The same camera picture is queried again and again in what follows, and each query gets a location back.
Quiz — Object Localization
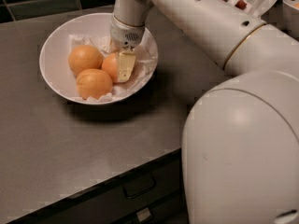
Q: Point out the red strawberries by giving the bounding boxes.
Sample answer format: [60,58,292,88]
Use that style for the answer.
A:
[235,0,247,10]

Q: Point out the white paper under oranges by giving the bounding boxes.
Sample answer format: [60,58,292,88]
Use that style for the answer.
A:
[68,31,158,105]

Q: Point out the orange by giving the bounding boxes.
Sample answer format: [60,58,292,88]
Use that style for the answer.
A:
[68,45,104,77]
[76,69,113,100]
[101,53,131,83]

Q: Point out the dark lower drawer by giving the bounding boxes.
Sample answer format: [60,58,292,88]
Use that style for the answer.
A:
[111,192,189,224]

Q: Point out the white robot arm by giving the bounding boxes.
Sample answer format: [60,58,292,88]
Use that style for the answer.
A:
[111,0,299,224]

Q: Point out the dark upper drawer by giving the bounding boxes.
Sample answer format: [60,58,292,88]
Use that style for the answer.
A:
[8,149,184,224]

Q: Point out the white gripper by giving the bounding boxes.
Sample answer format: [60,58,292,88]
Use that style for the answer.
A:
[108,16,145,83]

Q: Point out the large white bowl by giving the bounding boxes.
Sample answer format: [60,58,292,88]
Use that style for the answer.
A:
[38,12,159,105]

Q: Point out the dark drawer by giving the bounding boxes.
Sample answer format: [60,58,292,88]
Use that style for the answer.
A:
[111,192,189,224]
[8,149,184,224]

